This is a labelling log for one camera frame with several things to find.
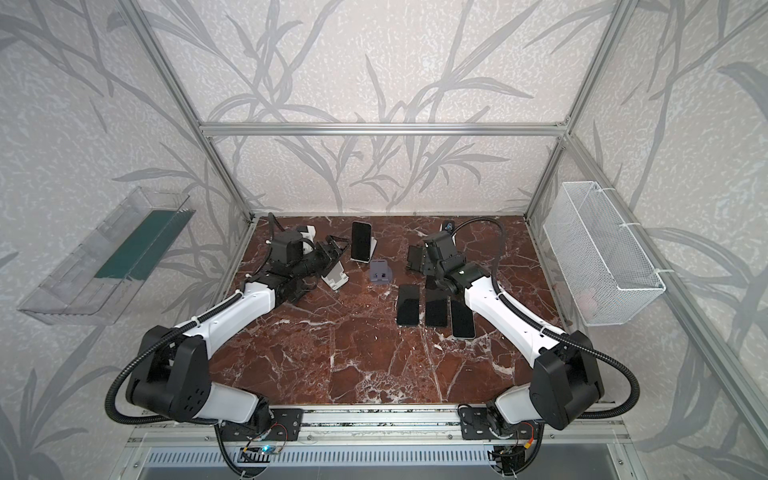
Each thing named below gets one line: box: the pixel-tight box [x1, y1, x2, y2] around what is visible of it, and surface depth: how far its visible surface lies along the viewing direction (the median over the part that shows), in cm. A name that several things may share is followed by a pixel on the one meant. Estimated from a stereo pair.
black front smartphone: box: [451, 300, 475, 339], surface depth 93 cm
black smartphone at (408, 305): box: [397, 284, 420, 326], surface depth 98 cm
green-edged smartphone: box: [407, 245, 423, 272], surface depth 104 cm
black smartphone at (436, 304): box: [425, 289, 448, 327], surface depth 96 cm
